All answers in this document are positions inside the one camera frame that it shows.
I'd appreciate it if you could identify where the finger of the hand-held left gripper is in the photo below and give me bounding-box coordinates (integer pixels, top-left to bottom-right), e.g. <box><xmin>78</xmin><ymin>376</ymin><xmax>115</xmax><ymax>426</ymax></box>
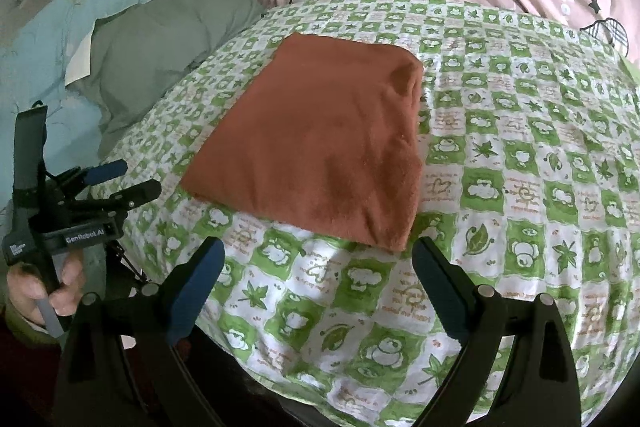
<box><xmin>107</xmin><ymin>179</ymin><xmax>163</xmax><ymax>212</ymax></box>
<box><xmin>82</xmin><ymin>159</ymin><xmax>128</xmax><ymax>185</ymax></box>

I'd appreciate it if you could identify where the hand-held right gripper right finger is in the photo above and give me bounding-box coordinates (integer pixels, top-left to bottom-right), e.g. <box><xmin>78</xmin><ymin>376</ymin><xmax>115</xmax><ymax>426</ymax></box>
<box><xmin>412</xmin><ymin>236</ymin><xmax>583</xmax><ymax>427</ymax></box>

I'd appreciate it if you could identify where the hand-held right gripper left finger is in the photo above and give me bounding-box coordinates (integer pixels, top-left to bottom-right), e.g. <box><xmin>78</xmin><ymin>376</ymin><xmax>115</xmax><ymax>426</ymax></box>
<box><xmin>52</xmin><ymin>236</ymin><xmax>226</xmax><ymax>427</ymax></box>

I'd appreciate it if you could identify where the rust brown sweater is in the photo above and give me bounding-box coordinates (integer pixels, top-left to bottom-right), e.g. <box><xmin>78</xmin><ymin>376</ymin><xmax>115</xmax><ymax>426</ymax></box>
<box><xmin>180</xmin><ymin>32</ymin><xmax>425</xmax><ymax>254</ymax></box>

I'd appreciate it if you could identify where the person's left forearm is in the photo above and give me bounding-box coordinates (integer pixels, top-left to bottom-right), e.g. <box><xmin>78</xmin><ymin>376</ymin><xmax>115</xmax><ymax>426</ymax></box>
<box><xmin>0</xmin><ymin>302</ymin><xmax>66</xmax><ymax>388</ymax></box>

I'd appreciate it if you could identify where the person's left hand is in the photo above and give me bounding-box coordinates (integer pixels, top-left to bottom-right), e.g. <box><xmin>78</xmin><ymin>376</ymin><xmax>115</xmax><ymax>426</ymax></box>
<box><xmin>6</xmin><ymin>254</ymin><xmax>86</xmax><ymax>327</ymax></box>

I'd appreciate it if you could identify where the white paper sheet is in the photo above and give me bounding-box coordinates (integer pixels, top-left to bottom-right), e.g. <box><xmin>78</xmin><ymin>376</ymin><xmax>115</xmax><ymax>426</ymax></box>
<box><xmin>64</xmin><ymin>32</ymin><xmax>96</xmax><ymax>86</ymax></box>

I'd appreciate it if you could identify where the grey-green pillow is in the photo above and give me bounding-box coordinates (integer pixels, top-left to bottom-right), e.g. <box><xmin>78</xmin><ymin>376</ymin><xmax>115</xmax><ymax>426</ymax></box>
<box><xmin>75</xmin><ymin>0</ymin><xmax>268</xmax><ymax>158</ymax></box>

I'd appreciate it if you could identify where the green white checked blanket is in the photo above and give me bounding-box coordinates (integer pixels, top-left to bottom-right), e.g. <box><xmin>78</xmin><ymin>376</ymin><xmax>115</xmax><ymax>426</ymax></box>
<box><xmin>97</xmin><ymin>0</ymin><xmax>640</xmax><ymax>427</ymax></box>

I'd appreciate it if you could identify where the light blue floral sheet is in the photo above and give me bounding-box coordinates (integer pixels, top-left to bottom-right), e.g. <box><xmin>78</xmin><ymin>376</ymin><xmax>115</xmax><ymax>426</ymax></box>
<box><xmin>0</xmin><ymin>0</ymin><xmax>221</xmax><ymax>208</ymax></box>

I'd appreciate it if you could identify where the thin black cable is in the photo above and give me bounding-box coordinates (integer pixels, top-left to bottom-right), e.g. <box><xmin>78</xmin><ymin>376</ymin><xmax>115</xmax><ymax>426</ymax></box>
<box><xmin>107</xmin><ymin>241</ymin><xmax>151</xmax><ymax>284</ymax></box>

